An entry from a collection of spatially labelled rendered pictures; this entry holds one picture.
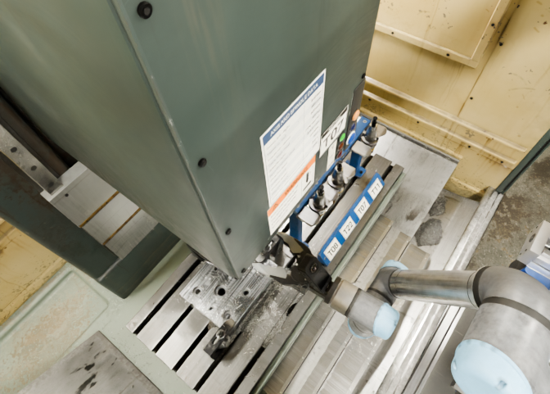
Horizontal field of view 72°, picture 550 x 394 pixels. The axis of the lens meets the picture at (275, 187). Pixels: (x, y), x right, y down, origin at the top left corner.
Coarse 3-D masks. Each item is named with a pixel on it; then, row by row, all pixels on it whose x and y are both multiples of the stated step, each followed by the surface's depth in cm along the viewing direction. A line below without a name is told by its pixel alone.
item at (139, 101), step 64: (0, 0) 37; (64, 0) 28; (128, 0) 25; (192, 0) 29; (256, 0) 36; (320, 0) 45; (0, 64) 62; (64, 64) 40; (128, 64) 29; (192, 64) 33; (256, 64) 41; (320, 64) 55; (64, 128) 69; (128, 128) 42; (192, 128) 38; (256, 128) 49; (128, 192) 78; (192, 192) 46; (256, 192) 59; (256, 256) 76
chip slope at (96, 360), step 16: (96, 336) 162; (80, 352) 155; (96, 352) 156; (112, 352) 158; (64, 368) 150; (80, 368) 151; (96, 368) 152; (112, 368) 153; (128, 368) 154; (32, 384) 143; (48, 384) 144; (64, 384) 145; (80, 384) 146; (96, 384) 147; (112, 384) 149; (128, 384) 150; (144, 384) 151
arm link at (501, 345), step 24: (480, 312) 64; (504, 312) 61; (528, 312) 59; (480, 336) 60; (504, 336) 58; (528, 336) 58; (456, 360) 61; (480, 360) 57; (504, 360) 56; (528, 360) 56; (480, 384) 58; (504, 384) 55; (528, 384) 55
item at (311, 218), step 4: (304, 208) 123; (308, 208) 123; (300, 212) 122; (304, 212) 122; (308, 212) 122; (312, 212) 122; (316, 212) 122; (296, 216) 122; (300, 216) 122; (304, 216) 121; (308, 216) 121; (312, 216) 121; (316, 216) 121; (304, 220) 121; (308, 220) 121; (312, 220) 121; (316, 220) 120; (308, 224) 120; (312, 224) 120
